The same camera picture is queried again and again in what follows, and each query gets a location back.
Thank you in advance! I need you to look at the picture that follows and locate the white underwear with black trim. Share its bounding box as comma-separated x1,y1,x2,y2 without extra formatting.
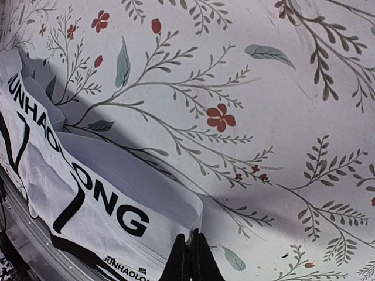
1,50,203,280

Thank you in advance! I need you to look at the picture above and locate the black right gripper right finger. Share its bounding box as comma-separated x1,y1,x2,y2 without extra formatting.
190,228,222,281

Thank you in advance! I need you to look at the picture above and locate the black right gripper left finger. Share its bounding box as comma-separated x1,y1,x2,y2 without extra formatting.
159,234,190,281

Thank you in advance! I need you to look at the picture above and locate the floral patterned table mat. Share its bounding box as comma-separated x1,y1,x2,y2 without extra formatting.
1,1,374,280

